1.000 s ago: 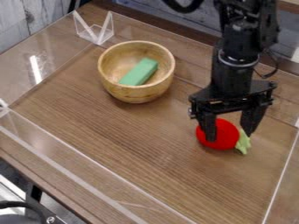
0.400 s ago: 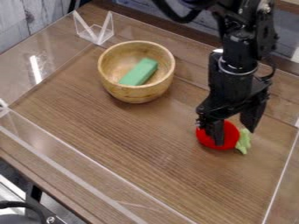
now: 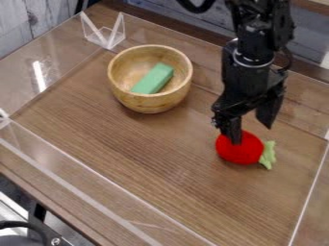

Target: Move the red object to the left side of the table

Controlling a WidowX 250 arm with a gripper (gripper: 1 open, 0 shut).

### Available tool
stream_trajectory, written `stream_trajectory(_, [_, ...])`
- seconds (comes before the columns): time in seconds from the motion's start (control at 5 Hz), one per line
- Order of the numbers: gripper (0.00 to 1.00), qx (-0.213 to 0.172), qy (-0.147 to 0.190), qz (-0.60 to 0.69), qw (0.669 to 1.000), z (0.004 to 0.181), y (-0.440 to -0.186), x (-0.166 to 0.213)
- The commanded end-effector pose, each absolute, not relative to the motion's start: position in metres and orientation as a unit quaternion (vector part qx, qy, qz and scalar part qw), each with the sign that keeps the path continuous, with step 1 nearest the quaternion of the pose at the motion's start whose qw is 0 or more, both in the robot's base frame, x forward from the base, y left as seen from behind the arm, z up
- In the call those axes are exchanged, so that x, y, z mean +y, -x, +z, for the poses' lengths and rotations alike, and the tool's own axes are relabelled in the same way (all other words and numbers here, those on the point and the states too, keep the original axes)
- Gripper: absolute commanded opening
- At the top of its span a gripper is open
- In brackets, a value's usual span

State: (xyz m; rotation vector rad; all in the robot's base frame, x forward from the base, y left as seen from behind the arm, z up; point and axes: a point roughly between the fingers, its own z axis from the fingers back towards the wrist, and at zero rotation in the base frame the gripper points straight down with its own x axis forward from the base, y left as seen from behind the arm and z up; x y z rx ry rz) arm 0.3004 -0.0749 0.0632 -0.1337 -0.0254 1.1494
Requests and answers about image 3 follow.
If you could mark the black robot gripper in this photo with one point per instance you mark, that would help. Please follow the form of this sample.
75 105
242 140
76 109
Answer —
253 88

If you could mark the red plush strawberry toy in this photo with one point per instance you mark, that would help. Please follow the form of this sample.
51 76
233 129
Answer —
251 151

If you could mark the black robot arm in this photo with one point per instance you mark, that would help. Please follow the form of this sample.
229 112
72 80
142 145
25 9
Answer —
264 28

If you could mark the green rectangular block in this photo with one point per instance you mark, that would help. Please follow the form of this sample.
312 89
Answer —
155 79

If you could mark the wooden bowl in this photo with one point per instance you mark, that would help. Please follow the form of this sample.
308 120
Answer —
128 67

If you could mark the clear acrylic corner bracket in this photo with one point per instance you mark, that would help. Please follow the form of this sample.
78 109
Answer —
106 37

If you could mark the clear acrylic tray wall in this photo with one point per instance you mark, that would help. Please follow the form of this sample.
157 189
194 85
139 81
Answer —
110 214

